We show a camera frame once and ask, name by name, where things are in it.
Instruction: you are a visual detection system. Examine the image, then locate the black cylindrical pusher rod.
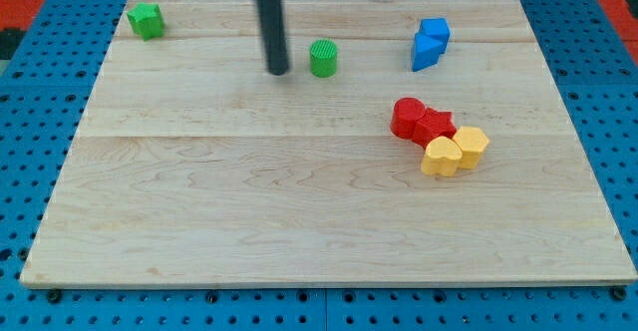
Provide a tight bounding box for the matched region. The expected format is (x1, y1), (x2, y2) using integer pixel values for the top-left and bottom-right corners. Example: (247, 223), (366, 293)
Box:
(255, 0), (289, 76)

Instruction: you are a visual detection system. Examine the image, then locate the green star block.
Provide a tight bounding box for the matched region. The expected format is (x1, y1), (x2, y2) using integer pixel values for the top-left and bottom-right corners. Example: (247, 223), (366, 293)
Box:
(126, 2), (164, 41)

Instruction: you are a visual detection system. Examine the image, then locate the blue triangle block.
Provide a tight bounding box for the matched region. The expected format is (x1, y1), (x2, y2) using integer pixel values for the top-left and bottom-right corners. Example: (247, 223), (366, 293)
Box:
(411, 33), (446, 72)

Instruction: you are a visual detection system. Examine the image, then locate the red star block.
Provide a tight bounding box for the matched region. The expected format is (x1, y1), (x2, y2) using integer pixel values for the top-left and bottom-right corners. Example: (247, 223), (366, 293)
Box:
(411, 107), (457, 148)

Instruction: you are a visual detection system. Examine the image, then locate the green cylinder block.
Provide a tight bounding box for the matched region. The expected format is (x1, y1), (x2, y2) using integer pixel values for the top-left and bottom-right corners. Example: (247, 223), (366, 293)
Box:
(309, 39), (338, 78)

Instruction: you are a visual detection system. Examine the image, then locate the blue cube block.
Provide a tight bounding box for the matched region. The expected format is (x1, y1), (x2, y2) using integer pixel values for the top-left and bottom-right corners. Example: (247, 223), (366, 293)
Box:
(419, 18), (451, 54)

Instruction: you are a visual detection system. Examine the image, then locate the red cylinder block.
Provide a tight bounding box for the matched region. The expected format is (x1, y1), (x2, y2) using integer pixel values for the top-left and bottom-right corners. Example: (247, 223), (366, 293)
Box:
(390, 97), (426, 140)

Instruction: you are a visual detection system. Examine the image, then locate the light wooden board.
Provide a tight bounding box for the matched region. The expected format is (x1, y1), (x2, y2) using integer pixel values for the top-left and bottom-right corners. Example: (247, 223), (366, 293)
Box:
(20, 0), (637, 289)

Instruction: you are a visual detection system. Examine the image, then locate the yellow heart block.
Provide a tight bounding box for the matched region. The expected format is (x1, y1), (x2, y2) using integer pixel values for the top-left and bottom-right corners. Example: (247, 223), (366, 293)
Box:
(421, 137), (463, 176)

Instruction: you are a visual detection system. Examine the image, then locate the yellow hexagon block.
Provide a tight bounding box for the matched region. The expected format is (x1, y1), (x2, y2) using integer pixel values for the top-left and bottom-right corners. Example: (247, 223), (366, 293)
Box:
(453, 126), (489, 169)

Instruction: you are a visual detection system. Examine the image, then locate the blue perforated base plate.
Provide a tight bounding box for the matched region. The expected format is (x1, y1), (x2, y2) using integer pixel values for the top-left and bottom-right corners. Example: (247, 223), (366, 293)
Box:
(1, 0), (637, 330)

